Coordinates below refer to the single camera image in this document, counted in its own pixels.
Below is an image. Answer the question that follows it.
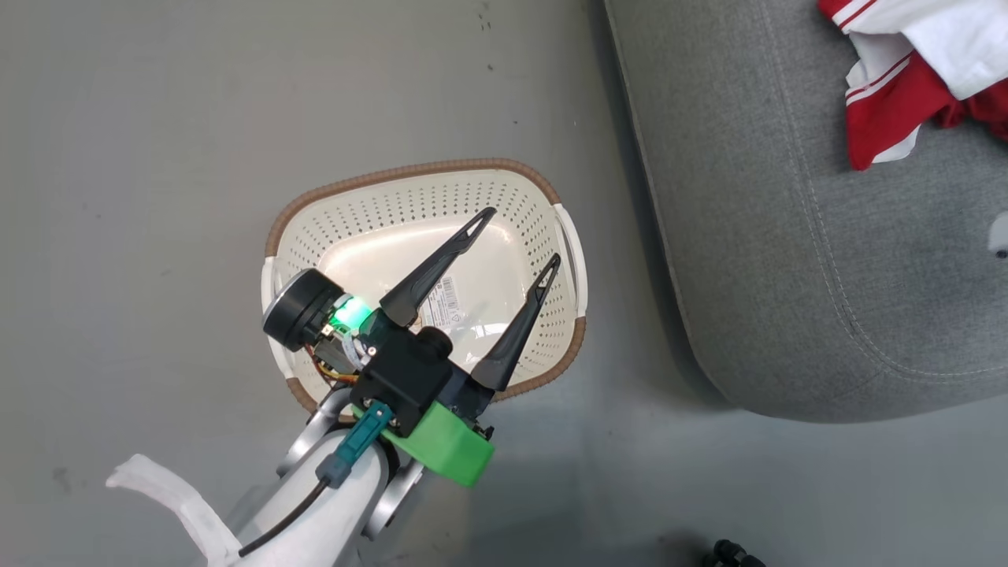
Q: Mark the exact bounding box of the black corrugated cable conduit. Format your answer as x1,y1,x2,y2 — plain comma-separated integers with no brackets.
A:
702,539,766,567

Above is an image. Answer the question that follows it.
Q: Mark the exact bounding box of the white perforated laundry basket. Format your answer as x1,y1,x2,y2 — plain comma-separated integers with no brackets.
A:
261,157,588,416

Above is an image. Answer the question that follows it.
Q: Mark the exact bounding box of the grey fabric sofa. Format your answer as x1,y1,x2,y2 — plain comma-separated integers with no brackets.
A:
602,0,1008,424

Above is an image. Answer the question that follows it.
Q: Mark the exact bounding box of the left black cable teal plug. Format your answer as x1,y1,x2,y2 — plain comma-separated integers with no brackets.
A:
235,399,395,559

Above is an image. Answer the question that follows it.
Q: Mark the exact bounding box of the white barcode sticker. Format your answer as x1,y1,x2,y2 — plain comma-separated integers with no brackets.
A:
424,275,467,317

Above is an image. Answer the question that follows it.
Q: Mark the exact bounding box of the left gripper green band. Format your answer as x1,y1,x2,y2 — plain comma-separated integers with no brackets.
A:
261,206,562,488

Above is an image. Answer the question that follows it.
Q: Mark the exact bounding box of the white tape wrap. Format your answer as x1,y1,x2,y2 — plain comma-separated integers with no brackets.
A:
106,454,243,566

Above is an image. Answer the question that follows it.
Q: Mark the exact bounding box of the red and white clothing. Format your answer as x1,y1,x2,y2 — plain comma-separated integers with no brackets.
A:
817,0,1008,172

